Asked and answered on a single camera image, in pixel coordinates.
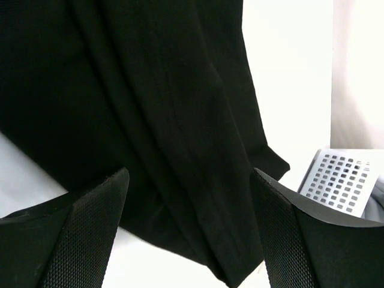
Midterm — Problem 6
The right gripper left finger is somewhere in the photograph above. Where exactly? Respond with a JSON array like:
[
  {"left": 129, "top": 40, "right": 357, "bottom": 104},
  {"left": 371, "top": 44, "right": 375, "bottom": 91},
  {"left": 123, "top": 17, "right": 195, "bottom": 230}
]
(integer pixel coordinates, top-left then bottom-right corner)
[{"left": 1, "top": 168, "right": 130, "bottom": 287}]

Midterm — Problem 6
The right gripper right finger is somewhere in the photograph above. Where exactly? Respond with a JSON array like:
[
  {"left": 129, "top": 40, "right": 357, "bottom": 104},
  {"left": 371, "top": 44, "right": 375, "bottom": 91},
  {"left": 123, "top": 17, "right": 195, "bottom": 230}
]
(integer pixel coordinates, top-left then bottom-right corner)
[{"left": 250, "top": 169, "right": 383, "bottom": 287}]

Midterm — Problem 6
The black skirt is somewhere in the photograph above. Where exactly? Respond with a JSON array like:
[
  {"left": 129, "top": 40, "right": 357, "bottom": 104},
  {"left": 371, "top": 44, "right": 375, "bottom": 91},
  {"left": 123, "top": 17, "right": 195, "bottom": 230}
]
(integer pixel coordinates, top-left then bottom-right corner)
[{"left": 1, "top": 1, "right": 290, "bottom": 287}]

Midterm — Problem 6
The grey skirt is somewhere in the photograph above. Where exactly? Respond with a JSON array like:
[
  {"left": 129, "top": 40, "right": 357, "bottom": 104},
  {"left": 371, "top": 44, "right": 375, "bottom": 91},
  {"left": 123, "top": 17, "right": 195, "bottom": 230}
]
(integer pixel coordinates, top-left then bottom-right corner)
[{"left": 362, "top": 177, "right": 384, "bottom": 223}]

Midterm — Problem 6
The white perforated plastic basket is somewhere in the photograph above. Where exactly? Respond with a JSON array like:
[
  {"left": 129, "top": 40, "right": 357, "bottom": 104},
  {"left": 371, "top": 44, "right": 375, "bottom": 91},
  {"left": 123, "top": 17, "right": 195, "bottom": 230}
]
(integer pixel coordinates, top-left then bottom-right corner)
[{"left": 298, "top": 149, "right": 383, "bottom": 218}]

